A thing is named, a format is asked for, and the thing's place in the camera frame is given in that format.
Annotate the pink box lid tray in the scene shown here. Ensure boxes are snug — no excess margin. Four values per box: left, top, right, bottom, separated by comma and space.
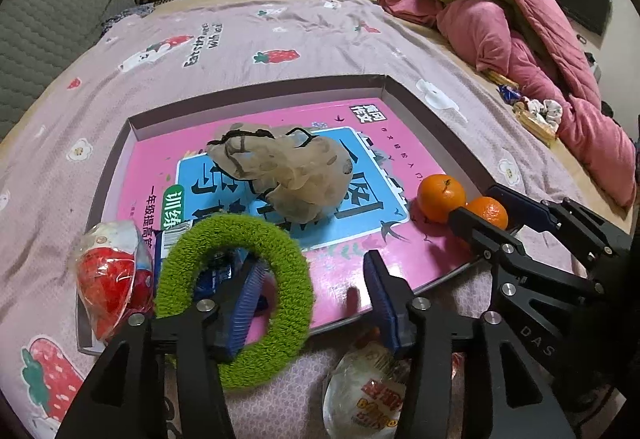
75, 74, 501, 357

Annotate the green fluffy ring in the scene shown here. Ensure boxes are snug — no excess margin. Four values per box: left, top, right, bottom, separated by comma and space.
154, 214, 315, 390

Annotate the beige mesh drawstring pouch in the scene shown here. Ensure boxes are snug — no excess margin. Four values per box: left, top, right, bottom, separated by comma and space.
206, 123, 353, 224

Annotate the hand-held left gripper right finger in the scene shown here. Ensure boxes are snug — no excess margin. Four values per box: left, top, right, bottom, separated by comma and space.
362, 249, 576, 439

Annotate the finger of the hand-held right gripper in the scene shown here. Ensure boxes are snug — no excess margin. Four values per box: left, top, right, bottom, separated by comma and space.
486, 184, 640, 271
447, 206, 607, 301

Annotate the grey quilted headboard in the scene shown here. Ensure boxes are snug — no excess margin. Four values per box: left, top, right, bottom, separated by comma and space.
0, 0, 136, 140

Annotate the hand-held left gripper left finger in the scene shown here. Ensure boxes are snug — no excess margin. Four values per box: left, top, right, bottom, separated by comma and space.
55, 261, 268, 439

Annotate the pink and blue book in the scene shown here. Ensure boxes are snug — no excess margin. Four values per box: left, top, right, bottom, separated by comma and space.
116, 98, 468, 335

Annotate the pink quilt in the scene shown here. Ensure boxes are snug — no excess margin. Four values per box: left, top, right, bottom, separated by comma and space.
376, 0, 638, 210

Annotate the clear jelly snack packet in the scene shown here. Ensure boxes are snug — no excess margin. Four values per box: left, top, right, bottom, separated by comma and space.
322, 329, 456, 439

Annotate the orange mandarin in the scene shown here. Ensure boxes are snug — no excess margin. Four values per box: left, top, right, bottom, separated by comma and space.
465, 196, 509, 232
417, 174, 467, 224

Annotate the red and white snack packet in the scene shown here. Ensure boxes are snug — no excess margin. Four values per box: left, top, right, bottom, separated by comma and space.
75, 221, 156, 342

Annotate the white printed scrunchie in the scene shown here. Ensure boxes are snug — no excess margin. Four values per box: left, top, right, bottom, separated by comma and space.
525, 98, 566, 126

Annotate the dark blue snack packet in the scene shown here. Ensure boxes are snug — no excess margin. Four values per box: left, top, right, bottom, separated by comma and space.
154, 221, 268, 315

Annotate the purple strawberry printed blanket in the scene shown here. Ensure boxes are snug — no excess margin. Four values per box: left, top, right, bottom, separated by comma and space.
0, 0, 591, 439

